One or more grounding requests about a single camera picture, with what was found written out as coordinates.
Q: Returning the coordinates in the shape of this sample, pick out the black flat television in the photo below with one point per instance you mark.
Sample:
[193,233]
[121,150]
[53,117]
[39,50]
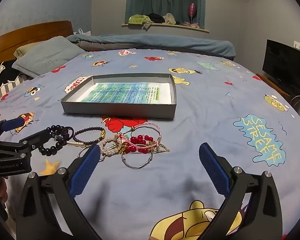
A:
[282,62]

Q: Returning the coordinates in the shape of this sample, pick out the pink balloon on stick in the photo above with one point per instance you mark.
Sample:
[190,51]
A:
[192,11]

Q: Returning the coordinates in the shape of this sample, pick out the round pearl hair clip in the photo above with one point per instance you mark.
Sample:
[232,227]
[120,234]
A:
[110,146]

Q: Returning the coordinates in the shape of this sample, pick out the black cloth on sill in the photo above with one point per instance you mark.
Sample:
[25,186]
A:
[156,18]

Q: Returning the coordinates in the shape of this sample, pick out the grey blue pillow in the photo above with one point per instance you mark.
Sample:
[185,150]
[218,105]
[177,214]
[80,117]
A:
[47,56]

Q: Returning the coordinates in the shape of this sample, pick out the pearl bar hair clip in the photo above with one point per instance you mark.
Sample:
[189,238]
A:
[76,144]

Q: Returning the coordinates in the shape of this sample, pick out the person left hand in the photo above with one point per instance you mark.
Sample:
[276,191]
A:
[3,190]

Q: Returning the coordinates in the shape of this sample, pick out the wooden headboard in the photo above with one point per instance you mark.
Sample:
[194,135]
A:
[9,42]

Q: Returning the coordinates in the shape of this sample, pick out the pink cloth on sill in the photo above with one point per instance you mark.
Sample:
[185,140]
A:
[191,25]

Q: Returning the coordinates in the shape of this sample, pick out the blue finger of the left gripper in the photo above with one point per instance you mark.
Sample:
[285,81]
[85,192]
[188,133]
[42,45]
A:
[12,124]
[35,140]

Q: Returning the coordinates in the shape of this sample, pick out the wooden tv cabinet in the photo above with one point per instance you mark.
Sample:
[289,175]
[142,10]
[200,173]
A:
[284,91]

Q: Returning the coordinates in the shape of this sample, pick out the wooden window sill shelf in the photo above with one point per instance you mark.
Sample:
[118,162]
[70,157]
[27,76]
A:
[167,26]

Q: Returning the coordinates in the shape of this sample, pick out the black white striped pillow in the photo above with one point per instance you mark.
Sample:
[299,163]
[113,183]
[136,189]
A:
[9,77]

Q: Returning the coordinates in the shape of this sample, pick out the olive green pillow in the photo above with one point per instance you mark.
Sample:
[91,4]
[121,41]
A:
[22,50]

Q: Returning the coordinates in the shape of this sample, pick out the green cloth on sill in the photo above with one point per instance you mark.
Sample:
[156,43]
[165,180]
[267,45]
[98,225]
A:
[144,21]

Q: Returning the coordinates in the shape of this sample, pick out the grey shallow cardboard box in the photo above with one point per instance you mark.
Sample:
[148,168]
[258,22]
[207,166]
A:
[71,106]

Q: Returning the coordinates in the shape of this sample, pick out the blue folded blanket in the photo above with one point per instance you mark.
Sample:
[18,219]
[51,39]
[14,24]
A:
[214,47]

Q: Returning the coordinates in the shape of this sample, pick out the blue green printed paper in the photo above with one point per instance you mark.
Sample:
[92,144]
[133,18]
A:
[131,93]

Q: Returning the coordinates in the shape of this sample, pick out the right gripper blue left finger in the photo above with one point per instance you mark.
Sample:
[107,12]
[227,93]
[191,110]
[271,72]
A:
[81,170]

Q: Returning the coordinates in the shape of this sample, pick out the grey folded blanket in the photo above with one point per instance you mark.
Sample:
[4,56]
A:
[93,46]

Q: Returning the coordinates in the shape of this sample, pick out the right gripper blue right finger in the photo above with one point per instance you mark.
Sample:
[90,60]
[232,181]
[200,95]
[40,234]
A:
[217,168]

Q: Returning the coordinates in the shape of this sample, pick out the small silver ring bangle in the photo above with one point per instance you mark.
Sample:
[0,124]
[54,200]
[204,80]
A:
[84,150]

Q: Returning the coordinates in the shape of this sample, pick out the beige cloth on sill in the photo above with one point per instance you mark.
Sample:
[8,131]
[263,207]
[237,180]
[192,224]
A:
[169,19]

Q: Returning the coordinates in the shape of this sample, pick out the blue cartoon bed sheet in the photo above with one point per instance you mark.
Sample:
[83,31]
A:
[170,195]

